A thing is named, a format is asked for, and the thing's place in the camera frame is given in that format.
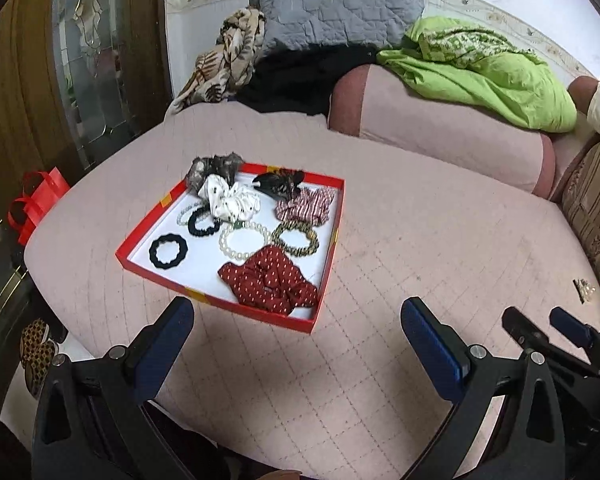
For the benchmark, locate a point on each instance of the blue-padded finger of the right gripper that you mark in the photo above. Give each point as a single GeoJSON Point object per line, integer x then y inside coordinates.
{"type": "Point", "coordinates": [582, 335]}

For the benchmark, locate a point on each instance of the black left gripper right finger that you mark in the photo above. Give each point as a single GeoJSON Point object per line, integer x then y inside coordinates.
{"type": "Point", "coordinates": [527, 441]}

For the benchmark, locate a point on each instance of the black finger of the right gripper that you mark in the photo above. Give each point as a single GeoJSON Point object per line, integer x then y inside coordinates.
{"type": "Point", "coordinates": [531, 339]}

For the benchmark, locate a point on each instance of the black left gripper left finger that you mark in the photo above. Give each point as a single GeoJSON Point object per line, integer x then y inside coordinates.
{"type": "Point", "coordinates": [92, 421]}

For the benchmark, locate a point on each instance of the red white checked scrunchie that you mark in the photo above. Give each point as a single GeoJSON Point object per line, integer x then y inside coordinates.
{"type": "Point", "coordinates": [310, 206]}

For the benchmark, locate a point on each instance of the white dotted scrunchie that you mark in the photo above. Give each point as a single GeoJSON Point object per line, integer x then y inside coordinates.
{"type": "Point", "coordinates": [229, 203]}

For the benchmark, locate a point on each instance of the grey-green sheer scrunchie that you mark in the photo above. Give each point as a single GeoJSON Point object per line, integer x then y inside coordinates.
{"type": "Point", "coordinates": [224, 166]}

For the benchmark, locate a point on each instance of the black claw hair clip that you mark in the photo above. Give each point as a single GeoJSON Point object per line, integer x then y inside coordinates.
{"type": "Point", "coordinates": [280, 184]}

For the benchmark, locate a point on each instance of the small pearl hair clip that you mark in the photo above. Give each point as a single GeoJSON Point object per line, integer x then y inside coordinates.
{"type": "Point", "coordinates": [585, 290]}

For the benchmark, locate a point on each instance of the brown patterned slippers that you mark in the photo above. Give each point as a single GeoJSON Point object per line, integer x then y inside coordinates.
{"type": "Point", "coordinates": [36, 353]}

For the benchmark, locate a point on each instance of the pink quilted bed cover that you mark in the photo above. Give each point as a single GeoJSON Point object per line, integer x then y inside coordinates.
{"type": "Point", "coordinates": [348, 400]}

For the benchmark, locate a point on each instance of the red polka dot scrunchie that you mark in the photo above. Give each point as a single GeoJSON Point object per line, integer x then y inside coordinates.
{"type": "Point", "coordinates": [269, 281]}

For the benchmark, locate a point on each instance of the red bag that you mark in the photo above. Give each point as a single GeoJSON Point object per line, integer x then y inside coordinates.
{"type": "Point", "coordinates": [41, 190]}

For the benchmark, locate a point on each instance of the red shallow tray box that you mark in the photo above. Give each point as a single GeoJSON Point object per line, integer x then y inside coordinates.
{"type": "Point", "coordinates": [196, 277]}

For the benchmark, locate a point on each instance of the lime green cloth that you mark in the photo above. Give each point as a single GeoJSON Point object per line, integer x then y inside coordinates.
{"type": "Point", "coordinates": [458, 61]}

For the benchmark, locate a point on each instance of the pink bolster pillow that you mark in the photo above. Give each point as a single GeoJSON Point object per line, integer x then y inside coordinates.
{"type": "Point", "coordinates": [372, 103]}

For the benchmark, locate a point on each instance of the black cloth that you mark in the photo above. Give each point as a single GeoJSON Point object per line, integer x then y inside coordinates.
{"type": "Point", "coordinates": [302, 81]}

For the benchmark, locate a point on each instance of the grey quilted pillow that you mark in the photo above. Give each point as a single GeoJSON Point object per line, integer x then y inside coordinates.
{"type": "Point", "coordinates": [300, 25]}

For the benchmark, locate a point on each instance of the brown leaf-print cloth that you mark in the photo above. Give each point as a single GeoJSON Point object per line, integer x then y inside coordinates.
{"type": "Point", "coordinates": [222, 71]}

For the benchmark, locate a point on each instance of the stained glass door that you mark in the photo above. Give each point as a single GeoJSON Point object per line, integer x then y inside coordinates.
{"type": "Point", "coordinates": [88, 37]}

